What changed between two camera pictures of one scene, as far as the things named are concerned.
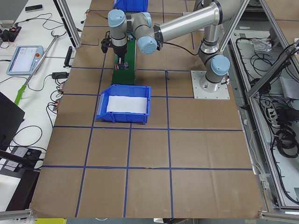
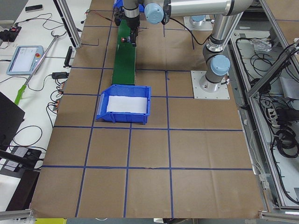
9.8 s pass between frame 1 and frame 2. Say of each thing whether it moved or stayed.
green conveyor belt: stayed
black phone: stayed
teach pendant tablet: stayed
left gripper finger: moved
